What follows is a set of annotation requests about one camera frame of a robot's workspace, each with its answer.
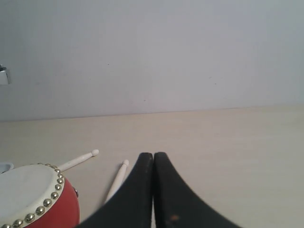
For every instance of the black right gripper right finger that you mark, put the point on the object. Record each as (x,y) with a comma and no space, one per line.
(175,203)

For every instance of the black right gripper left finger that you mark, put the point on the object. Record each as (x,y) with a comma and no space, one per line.
(131,205)

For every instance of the white wooden drumstick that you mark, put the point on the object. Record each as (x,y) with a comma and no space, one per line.
(78,160)
(118,180)

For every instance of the small red drum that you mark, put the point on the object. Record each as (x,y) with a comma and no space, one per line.
(37,196)

